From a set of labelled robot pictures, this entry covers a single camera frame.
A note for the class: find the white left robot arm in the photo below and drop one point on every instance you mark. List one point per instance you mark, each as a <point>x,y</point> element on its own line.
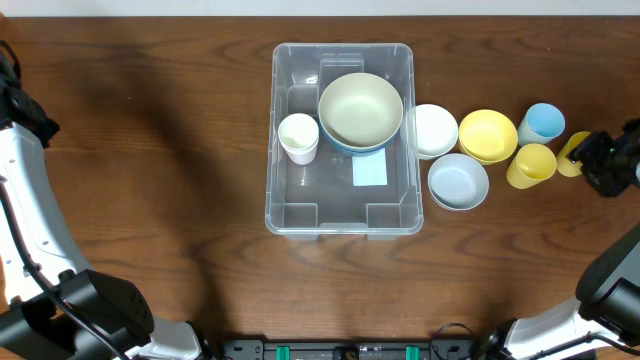
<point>60,307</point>

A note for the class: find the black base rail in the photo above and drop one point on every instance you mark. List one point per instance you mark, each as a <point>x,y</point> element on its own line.
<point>443,348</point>

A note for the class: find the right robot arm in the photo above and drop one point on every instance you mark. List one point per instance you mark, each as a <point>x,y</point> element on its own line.
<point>605,309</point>

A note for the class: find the clear plastic storage bin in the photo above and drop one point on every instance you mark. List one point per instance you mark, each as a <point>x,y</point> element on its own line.
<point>373,191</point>

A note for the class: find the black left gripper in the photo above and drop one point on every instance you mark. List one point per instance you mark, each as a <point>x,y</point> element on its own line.
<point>18,105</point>

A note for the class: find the white label in bin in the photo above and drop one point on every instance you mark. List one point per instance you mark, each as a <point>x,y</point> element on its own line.
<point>370,170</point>

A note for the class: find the cream white cup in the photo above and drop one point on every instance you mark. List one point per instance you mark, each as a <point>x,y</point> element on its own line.
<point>298,131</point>

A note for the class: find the yellow cup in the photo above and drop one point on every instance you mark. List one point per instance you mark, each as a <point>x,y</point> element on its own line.
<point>564,165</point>
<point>533,164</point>

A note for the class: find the white small bowl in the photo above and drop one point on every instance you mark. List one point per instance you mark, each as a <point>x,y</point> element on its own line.
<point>436,131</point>

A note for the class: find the cream large bowl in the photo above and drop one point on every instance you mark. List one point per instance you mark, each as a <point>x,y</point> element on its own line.
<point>360,110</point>

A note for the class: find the grey small bowl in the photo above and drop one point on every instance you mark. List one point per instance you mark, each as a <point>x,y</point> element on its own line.
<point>457,182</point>

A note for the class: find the dark blue bowl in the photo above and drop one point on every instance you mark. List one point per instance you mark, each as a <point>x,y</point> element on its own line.
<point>353,151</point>

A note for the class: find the light blue cup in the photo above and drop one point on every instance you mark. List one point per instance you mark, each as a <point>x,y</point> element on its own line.
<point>542,123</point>

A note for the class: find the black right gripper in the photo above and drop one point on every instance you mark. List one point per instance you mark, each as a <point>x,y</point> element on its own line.
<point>593,159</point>

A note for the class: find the pink cup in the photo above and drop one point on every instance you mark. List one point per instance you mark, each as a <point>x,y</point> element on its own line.
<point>301,156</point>

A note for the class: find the yellow small bowl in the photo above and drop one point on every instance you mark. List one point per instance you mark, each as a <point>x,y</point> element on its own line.
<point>487,136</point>

